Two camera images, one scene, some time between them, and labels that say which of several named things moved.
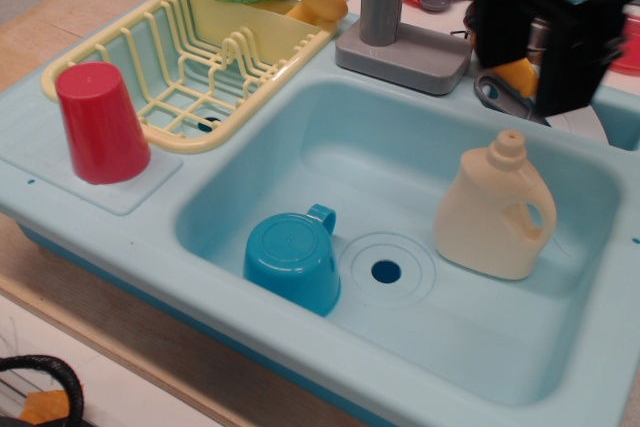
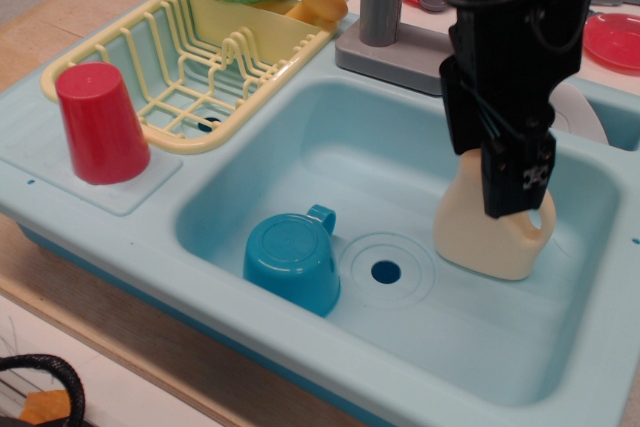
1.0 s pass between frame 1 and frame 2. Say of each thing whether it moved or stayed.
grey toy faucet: stayed
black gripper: moved
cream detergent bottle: stayed
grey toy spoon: stayed
